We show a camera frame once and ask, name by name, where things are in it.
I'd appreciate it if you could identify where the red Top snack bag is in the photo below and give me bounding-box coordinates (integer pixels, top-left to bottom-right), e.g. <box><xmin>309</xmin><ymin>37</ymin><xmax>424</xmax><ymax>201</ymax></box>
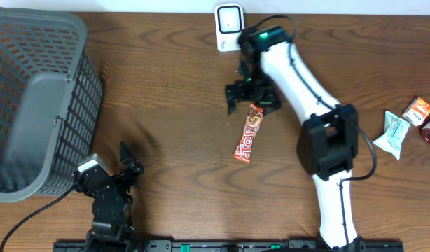
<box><xmin>233</xmin><ymin>104</ymin><xmax>264</xmax><ymax>164</ymax></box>

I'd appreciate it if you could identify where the teal wet wipes pack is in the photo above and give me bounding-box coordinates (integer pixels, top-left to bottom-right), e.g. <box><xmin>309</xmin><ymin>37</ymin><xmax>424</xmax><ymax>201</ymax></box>
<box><xmin>373</xmin><ymin>111</ymin><xmax>410</xmax><ymax>160</ymax></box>

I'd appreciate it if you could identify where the small orange snack packet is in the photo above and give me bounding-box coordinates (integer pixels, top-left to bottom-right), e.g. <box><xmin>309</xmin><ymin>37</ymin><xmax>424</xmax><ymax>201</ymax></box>
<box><xmin>402</xmin><ymin>97</ymin><xmax>430</xmax><ymax>126</ymax></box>

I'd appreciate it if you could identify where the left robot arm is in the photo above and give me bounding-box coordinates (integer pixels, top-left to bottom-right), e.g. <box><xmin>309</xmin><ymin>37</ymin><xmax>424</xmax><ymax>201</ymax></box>
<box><xmin>74</xmin><ymin>141</ymin><xmax>144</xmax><ymax>251</ymax></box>

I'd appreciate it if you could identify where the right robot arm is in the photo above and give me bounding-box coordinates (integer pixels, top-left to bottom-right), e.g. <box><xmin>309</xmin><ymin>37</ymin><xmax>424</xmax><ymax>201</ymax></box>
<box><xmin>226</xmin><ymin>26</ymin><xmax>359</xmax><ymax>249</ymax></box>

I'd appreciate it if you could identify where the white barcode scanner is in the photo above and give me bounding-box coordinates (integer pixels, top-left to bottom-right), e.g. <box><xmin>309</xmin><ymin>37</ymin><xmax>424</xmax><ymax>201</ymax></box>
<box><xmin>214</xmin><ymin>3</ymin><xmax>245</xmax><ymax>52</ymax></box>

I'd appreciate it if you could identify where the grey plastic shopping basket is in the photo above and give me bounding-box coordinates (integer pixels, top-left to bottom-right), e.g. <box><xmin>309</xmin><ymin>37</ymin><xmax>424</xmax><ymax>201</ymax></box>
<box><xmin>0</xmin><ymin>7</ymin><xmax>103</xmax><ymax>202</ymax></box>

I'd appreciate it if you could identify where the left black cable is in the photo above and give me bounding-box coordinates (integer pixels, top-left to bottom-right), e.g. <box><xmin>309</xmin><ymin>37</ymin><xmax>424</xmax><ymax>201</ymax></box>
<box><xmin>0</xmin><ymin>185</ymin><xmax>78</xmax><ymax>252</ymax></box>

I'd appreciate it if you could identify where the black cable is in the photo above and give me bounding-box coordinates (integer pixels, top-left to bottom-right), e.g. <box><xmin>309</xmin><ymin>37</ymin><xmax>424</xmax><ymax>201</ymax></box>
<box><xmin>0</xmin><ymin>185</ymin><xmax>78</xmax><ymax>252</ymax></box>
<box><xmin>251</xmin><ymin>13</ymin><xmax>378</xmax><ymax>249</ymax></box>

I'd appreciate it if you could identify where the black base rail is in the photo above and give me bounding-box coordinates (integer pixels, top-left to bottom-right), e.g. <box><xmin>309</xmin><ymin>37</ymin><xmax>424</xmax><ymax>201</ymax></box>
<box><xmin>53</xmin><ymin>239</ymin><xmax>405</xmax><ymax>252</ymax></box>

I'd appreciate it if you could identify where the right black cable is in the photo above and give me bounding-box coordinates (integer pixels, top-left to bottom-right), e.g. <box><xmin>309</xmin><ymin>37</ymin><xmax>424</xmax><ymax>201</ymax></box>
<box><xmin>251</xmin><ymin>13</ymin><xmax>378</xmax><ymax>249</ymax></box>

